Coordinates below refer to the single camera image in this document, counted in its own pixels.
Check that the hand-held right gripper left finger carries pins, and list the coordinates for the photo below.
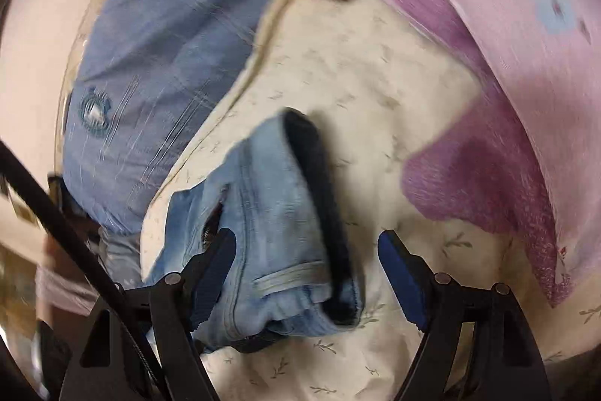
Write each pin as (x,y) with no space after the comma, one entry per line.
(212,272)

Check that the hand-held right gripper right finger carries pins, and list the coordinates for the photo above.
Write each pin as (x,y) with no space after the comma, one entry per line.
(399,274)

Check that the light blue denim pants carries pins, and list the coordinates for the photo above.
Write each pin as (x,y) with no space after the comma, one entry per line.
(272,203)

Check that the grey patterned pillow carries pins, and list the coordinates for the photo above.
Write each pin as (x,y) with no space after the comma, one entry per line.
(119,250)

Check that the cream leaf-print bed sheet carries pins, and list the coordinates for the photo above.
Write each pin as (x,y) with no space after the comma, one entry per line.
(375,100)

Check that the blue plaid pillow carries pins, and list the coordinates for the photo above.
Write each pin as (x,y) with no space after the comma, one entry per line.
(164,53)

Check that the pink patterned blanket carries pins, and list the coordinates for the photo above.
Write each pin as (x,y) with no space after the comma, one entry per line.
(516,77)

